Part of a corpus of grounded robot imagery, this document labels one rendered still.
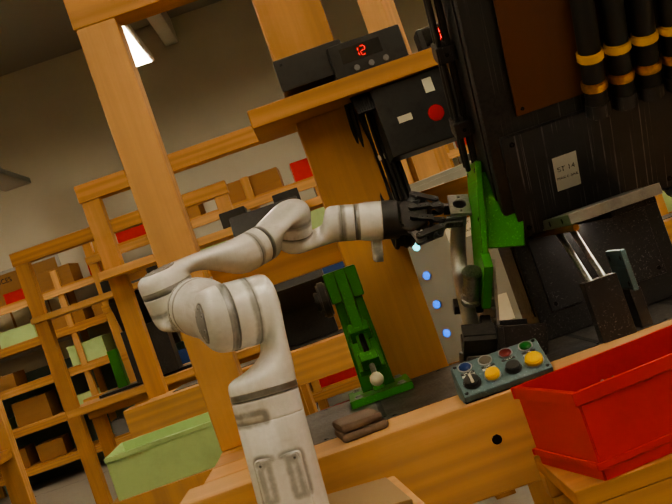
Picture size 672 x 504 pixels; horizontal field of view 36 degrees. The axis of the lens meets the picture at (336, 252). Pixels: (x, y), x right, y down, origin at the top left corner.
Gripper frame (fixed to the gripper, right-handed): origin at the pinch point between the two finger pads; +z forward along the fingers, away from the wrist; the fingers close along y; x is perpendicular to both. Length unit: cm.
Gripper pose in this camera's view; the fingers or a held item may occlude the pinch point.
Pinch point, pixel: (454, 214)
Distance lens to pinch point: 198.7
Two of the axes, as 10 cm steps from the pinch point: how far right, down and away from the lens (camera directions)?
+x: 0.5, 7.1, 7.0
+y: -0.6, -7.0, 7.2
